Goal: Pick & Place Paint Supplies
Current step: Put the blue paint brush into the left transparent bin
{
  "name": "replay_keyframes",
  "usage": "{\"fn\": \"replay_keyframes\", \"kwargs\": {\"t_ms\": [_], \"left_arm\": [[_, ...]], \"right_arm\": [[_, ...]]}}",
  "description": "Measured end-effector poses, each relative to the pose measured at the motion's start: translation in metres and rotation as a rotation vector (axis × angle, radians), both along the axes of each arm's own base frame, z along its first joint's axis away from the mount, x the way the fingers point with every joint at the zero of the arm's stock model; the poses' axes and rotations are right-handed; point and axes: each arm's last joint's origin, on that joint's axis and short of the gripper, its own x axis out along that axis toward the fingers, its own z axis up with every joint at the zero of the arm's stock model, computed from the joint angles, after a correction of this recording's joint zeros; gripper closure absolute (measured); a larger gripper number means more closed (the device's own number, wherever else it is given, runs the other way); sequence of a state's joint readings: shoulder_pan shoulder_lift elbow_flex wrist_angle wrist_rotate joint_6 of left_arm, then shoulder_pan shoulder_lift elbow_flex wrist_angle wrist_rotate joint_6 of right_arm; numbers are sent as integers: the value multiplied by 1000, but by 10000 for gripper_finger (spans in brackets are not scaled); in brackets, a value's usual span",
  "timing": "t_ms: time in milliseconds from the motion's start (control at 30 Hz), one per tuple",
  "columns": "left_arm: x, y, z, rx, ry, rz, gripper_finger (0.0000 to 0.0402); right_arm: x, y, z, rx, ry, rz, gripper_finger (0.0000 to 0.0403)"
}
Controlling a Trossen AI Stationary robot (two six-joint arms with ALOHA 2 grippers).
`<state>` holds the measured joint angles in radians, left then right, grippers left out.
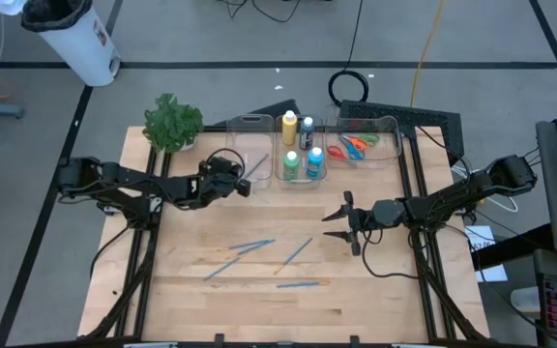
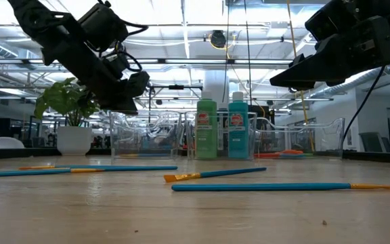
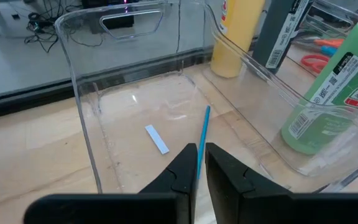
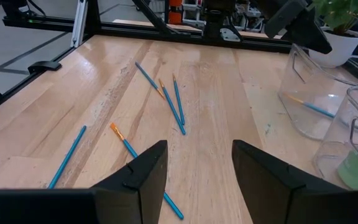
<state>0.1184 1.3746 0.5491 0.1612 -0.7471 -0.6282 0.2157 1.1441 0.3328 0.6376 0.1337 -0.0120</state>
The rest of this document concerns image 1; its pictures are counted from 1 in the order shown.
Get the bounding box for blue scissors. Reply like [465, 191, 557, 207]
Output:
[338, 134, 364, 161]

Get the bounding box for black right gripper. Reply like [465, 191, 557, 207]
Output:
[321, 189, 375, 257]

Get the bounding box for white trash can black bag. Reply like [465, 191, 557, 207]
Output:
[20, 0, 123, 88]

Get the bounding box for white paper sheet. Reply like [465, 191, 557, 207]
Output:
[464, 224, 509, 284]

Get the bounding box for green paint bottle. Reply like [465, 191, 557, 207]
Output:
[281, 150, 301, 182]

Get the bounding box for black aluminium table frame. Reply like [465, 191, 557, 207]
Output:
[82, 124, 490, 348]

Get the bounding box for orange scissors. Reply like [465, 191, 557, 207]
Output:
[345, 136, 371, 153]

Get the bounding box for black diagonal bar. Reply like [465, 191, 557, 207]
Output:
[471, 222, 553, 272]

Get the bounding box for green plant in white pot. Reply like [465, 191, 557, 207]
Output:
[142, 93, 206, 155]

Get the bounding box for dark grey paint bottle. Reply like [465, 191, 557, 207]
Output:
[299, 116, 316, 151]

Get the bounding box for red scissors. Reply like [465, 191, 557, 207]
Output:
[326, 144, 357, 168]

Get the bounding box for yellow paint bottle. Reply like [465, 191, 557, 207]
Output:
[280, 109, 299, 146]

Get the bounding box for pale grey rounded object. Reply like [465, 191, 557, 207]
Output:
[510, 287, 543, 315]

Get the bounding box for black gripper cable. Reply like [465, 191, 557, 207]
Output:
[360, 229, 423, 280]

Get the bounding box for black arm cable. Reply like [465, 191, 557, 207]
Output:
[89, 224, 132, 279]

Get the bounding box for blue paint bottle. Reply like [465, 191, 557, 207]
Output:
[306, 146, 326, 181]

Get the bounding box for yellow cable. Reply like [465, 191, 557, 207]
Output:
[409, 0, 448, 108]

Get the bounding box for wide clear plastic bin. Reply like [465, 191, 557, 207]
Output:
[325, 114, 403, 168]

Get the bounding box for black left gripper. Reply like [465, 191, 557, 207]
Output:
[195, 157, 253, 209]

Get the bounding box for white plastic bag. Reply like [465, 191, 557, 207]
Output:
[0, 0, 29, 16]

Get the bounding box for black coiled floor cable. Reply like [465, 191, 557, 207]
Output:
[327, 0, 370, 108]

